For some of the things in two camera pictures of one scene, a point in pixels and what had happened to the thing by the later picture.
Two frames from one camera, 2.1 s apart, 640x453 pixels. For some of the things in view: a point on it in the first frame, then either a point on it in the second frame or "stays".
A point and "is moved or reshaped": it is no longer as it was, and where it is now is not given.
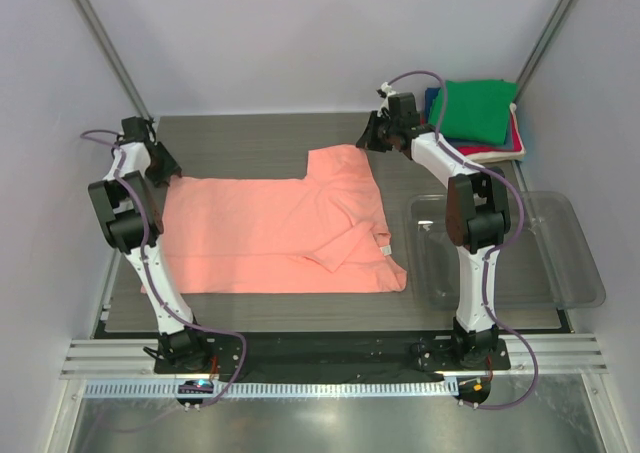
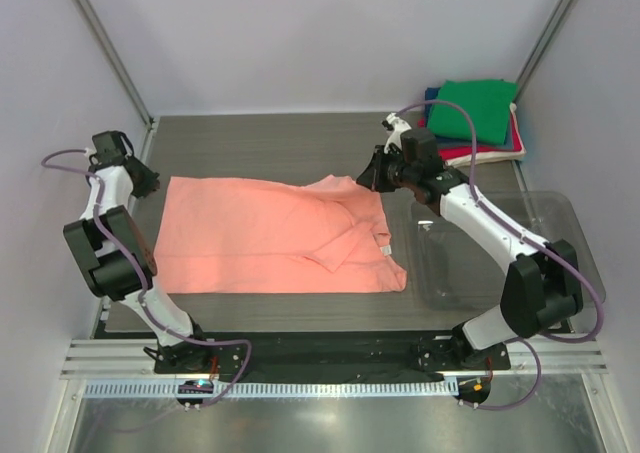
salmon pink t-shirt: x=320 y=234 is moved or reshaped
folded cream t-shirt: x=498 y=157 stays
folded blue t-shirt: x=430 y=94 stays
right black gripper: x=369 y=140 -> x=374 y=178
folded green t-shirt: x=475 y=110 stays
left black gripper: x=171 y=168 -> x=151 y=183
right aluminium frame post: x=563 y=8 stays
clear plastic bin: x=547 y=262 stays
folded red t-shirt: x=516 y=144 stays
